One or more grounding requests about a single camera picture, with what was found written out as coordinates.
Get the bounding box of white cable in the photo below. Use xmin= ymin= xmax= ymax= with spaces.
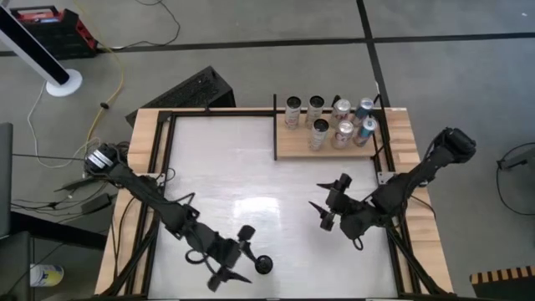
xmin=26 ymin=80 xmax=104 ymax=169

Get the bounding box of black orange striped box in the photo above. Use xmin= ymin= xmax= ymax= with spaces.
xmin=468 ymin=264 xmax=535 ymax=301

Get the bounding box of yellow cable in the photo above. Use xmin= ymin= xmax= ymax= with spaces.
xmin=73 ymin=0 xmax=126 ymax=162

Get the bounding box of blue silver Red Bull can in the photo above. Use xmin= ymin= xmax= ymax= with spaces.
xmin=354 ymin=97 xmax=375 ymax=126
xmin=354 ymin=116 xmax=379 ymax=147

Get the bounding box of dark grey panel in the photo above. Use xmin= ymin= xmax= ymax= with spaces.
xmin=0 ymin=122 xmax=14 ymax=239

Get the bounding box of red black toolbox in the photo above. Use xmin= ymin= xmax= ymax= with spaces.
xmin=8 ymin=4 xmax=99 ymax=60

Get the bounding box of Celsius Tropical Vibe can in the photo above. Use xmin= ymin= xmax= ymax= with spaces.
xmin=308 ymin=118 xmax=330 ymax=151
xmin=304 ymin=94 xmax=326 ymax=126

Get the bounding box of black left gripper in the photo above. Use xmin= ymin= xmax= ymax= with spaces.
xmin=204 ymin=224 xmax=265 ymax=293

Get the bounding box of white yellow jug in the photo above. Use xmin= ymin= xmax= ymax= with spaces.
xmin=28 ymin=263 xmax=66 ymax=288

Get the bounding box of black floor beam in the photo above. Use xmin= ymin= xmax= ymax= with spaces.
xmin=8 ymin=210 xmax=109 ymax=252

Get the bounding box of wooden shelf with black frame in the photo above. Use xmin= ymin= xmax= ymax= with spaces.
xmin=272 ymin=94 xmax=392 ymax=162

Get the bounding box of black metal table frame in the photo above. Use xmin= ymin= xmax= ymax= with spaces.
xmin=109 ymin=106 xmax=451 ymax=300

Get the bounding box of white black pole stand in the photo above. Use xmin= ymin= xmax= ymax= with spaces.
xmin=0 ymin=4 xmax=84 ymax=98

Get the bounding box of black power adapter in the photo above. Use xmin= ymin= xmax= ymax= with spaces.
xmin=81 ymin=193 xmax=113 ymax=215

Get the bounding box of grey metal stand foot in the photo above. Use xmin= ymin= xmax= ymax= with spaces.
xmin=497 ymin=148 xmax=535 ymax=171

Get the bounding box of silver Diet Coke can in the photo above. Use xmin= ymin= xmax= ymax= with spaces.
xmin=332 ymin=120 xmax=355 ymax=151
xmin=329 ymin=99 xmax=352 ymax=126

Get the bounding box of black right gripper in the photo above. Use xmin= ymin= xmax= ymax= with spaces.
xmin=308 ymin=173 xmax=357 ymax=232

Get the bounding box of black perforated computer case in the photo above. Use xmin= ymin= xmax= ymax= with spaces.
xmin=125 ymin=65 xmax=237 ymax=128

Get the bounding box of dark grey cabinet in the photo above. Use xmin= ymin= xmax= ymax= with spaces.
xmin=0 ymin=231 xmax=35 ymax=301

